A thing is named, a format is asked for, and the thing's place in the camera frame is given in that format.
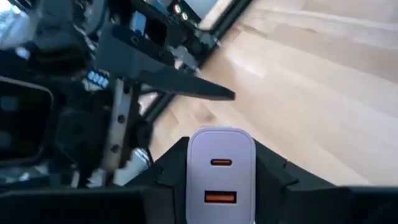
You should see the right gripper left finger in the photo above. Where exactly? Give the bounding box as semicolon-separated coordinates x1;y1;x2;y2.
0;136;190;224

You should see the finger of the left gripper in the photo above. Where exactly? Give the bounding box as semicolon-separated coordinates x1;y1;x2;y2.
95;24;236;102

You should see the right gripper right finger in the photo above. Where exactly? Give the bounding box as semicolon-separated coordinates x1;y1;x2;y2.
254;139;398;224

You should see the white two-port wall charger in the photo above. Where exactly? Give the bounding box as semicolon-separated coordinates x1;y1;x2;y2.
185;126;257;224

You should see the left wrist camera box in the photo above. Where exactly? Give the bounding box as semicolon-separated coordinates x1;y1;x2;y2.
0;76;55;166

